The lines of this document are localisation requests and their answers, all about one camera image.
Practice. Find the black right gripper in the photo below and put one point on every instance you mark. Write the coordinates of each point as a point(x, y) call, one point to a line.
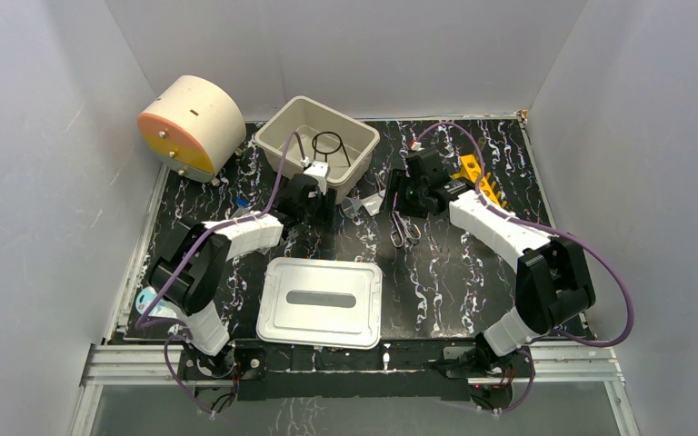
point(394, 185)

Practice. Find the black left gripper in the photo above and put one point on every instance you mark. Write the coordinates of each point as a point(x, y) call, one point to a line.
point(320, 196)

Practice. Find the black wire tripod stand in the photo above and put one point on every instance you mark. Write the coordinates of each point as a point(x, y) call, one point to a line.
point(329, 147)

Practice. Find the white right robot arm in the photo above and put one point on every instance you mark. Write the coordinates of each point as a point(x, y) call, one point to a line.
point(552, 279)

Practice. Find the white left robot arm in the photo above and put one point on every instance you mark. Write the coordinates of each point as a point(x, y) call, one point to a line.
point(187, 272)

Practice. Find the clear plastic funnel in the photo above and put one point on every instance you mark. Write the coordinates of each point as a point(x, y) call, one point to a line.
point(350, 207)

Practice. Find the beige plastic bin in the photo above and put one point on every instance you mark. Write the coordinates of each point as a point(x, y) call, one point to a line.
point(307, 117)

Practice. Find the yellow test tube rack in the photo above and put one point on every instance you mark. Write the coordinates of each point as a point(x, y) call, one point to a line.
point(470, 169)

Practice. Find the white bin lid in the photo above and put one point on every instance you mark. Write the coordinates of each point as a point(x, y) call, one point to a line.
point(321, 303)

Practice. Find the beige cylindrical centrifuge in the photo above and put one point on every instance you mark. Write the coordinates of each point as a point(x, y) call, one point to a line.
point(194, 127)

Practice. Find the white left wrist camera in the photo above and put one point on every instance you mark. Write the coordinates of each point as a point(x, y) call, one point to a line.
point(318, 170)

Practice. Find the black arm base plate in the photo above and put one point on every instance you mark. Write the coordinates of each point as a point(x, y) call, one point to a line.
point(447, 370)

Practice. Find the aluminium frame rail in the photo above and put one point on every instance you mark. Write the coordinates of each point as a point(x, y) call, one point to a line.
point(554, 361)

